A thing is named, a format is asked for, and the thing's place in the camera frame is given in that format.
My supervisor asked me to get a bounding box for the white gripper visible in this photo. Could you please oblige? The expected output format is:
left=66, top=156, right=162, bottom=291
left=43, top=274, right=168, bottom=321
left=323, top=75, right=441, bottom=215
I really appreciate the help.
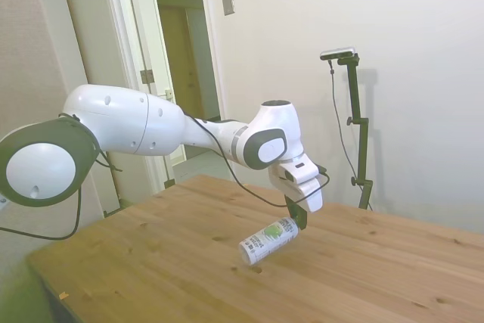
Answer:
left=268, top=166, right=325, bottom=231

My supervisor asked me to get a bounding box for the water bottle with green cap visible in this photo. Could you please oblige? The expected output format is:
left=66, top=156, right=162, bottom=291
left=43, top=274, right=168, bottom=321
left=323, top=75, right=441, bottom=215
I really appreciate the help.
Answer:
left=237, top=216, right=302, bottom=266

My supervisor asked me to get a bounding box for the brown wooden door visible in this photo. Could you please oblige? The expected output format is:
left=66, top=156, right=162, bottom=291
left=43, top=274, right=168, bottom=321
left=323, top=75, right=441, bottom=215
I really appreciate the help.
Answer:
left=157, top=4, right=198, bottom=120

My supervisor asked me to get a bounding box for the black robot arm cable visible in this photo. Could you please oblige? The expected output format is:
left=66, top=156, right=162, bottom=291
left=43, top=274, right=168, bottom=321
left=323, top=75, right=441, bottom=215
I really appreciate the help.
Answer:
left=0, top=113, right=332, bottom=241

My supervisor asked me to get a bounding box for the black jointed camera stand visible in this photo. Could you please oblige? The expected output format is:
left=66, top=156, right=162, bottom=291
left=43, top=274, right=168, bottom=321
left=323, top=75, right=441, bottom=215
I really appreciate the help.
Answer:
left=337, top=54, right=375, bottom=210

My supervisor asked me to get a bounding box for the grey bar camera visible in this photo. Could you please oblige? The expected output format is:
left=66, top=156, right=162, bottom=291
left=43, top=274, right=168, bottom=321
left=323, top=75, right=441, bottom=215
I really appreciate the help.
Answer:
left=319, top=45, right=358, bottom=61

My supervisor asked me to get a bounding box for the white door frame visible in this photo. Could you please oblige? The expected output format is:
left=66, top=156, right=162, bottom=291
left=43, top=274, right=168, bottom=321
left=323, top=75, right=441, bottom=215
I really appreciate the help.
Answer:
left=100, top=0, right=228, bottom=195

